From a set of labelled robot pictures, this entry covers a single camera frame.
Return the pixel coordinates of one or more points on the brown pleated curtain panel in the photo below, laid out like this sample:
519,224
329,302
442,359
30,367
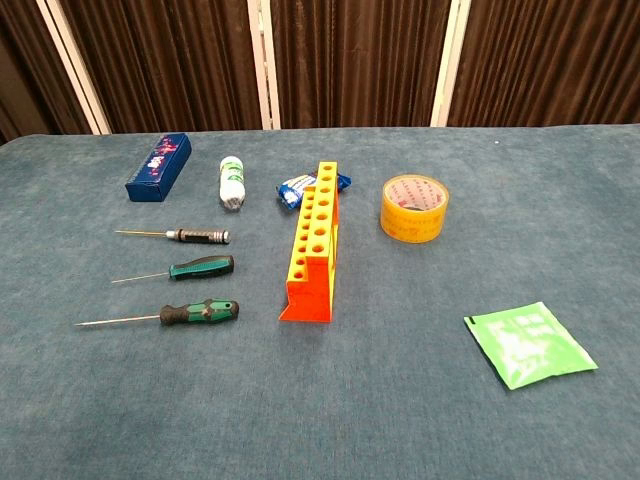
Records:
360,60
165,60
30,60
550,60

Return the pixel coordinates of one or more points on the thick green black screwdriver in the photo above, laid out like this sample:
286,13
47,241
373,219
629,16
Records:
200,312

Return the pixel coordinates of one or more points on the blue rectangular printed box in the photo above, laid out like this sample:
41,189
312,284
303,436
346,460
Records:
157,167

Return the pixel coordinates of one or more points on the orange yellow tool rack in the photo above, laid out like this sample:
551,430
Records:
310,295

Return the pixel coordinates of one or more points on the white partition frame post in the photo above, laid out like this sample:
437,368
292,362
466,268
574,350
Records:
447,75
75,70
268,75

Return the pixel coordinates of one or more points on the yellow packing tape roll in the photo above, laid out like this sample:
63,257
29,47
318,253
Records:
412,225

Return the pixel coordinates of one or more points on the green foil sachet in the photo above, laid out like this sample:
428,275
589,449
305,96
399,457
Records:
525,345

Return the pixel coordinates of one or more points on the small white green bottle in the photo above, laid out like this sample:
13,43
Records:
232,185

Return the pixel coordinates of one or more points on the blue felt table cover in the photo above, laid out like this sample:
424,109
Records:
350,400

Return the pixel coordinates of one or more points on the blue white snack packet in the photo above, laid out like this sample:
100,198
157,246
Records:
290,192

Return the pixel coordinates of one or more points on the slim green black screwdriver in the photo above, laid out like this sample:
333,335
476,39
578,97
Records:
200,268

